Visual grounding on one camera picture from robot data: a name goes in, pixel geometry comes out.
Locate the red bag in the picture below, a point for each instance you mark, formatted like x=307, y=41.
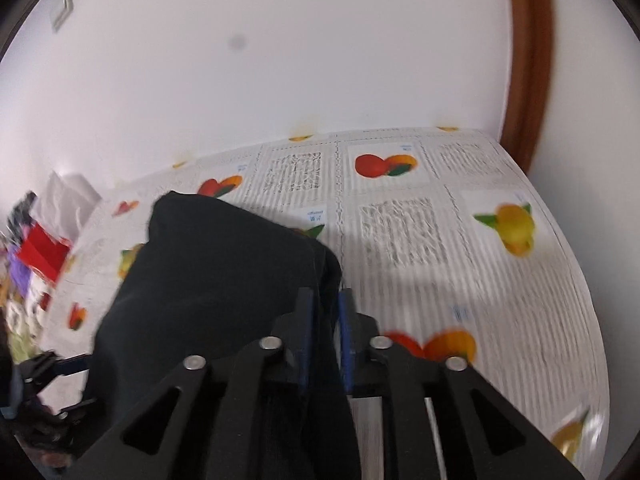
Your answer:
x=42, y=252

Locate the fruit print tablecloth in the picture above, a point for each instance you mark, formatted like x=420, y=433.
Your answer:
x=450, y=270

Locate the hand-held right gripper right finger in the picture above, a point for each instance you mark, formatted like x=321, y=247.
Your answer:
x=346, y=350

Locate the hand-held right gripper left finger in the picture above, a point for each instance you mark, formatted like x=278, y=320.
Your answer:
x=305, y=355

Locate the white spotted cloth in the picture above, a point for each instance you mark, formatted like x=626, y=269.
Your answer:
x=20, y=320

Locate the black sweatshirt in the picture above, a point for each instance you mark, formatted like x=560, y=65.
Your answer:
x=210, y=260

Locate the brown wooden door frame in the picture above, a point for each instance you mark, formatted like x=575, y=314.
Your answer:
x=527, y=60

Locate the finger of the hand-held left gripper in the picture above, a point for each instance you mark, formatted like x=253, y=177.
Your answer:
x=62, y=415
x=72, y=365

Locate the dark grey cloth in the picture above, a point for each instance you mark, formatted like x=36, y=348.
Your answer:
x=22, y=215

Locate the white plastic bag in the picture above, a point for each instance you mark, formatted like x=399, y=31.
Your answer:
x=70, y=195

